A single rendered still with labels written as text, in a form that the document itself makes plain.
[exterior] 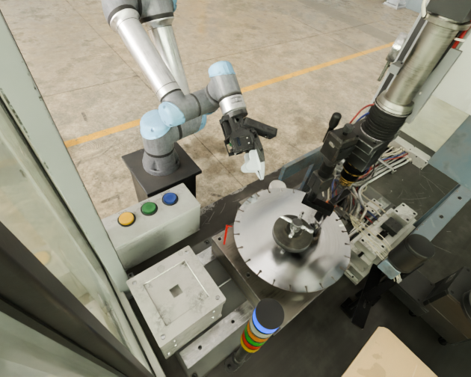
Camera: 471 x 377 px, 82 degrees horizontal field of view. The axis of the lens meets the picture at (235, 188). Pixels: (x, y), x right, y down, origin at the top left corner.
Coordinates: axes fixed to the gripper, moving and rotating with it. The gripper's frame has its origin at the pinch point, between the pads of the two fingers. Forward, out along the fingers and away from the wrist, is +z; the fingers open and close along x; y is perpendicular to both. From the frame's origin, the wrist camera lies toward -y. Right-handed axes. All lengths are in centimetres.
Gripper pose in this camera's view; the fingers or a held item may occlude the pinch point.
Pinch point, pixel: (262, 174)
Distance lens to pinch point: 82.6
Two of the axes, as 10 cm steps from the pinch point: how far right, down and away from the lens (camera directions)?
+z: 3.2, 9.5, -0.1
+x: 3.4, -1.2, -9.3
